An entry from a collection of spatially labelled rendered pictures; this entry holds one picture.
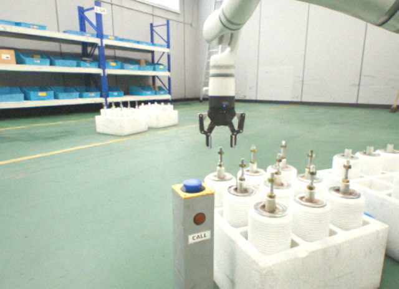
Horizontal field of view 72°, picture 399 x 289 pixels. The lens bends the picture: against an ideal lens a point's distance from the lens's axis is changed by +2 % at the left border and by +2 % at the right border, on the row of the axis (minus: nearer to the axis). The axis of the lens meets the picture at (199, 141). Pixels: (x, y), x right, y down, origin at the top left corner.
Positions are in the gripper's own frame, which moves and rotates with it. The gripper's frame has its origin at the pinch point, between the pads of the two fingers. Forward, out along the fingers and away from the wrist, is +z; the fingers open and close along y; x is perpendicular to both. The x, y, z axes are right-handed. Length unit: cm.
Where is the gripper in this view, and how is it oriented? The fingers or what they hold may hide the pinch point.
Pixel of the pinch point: (221, 143)
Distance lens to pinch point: 80.6
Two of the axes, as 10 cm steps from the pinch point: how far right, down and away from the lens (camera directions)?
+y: 9.9, -0.3, 1.3
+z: 0.0, 9.8, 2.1
